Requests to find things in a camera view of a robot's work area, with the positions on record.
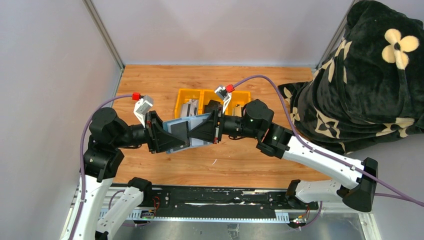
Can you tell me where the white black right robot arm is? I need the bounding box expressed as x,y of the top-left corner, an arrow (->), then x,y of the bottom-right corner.
187,99 -> 378,213

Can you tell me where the aluminium frame post right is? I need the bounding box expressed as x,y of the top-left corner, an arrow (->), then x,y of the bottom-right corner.
315,14 -> 347,70

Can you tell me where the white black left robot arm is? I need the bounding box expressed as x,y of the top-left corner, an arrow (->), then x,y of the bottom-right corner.
63,107 -> 186,240

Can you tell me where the blue leather card holder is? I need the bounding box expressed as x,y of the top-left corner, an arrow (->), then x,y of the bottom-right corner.
162,111 -> 218,154

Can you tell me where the black floral fleece blanket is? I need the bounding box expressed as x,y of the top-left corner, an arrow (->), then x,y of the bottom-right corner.
278,0 -> 424,154

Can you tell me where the grey white credit card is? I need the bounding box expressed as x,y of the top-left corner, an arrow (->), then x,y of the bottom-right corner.
180,99 -> 199,117

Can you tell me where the aluminium frame post left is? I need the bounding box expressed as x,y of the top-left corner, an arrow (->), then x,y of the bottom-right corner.
82,0 -> 125,73

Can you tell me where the yellow plastic compartment tray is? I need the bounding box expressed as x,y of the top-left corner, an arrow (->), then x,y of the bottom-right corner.
174,88 -> 251,118

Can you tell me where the aluminium frame post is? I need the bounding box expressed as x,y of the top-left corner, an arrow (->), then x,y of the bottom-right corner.
82,0 -> 125,73
315,14 -> 347,70

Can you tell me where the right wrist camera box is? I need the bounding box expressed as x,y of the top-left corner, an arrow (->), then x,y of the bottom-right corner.
214,84 -> 235,114

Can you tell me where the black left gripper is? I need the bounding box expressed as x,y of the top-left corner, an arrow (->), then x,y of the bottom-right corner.
113,111 -> 187,154

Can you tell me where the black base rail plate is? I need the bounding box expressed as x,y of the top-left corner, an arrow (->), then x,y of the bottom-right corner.
139,185 -> 319,221

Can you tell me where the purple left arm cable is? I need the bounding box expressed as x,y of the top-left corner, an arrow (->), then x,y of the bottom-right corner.
67,94 -> 137,240

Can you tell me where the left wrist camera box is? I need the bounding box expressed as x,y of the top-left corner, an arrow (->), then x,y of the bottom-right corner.
132,92 -> 154,127

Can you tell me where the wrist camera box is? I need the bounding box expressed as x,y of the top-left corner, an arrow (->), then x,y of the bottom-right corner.
214,84 -> 235,114
132,92 -> 154,127

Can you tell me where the black VIP credit card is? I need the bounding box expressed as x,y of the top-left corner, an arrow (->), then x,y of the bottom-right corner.
169,121 -> 189,142

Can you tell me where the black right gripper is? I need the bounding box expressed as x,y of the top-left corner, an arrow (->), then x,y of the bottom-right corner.
188,104 -> 261,144

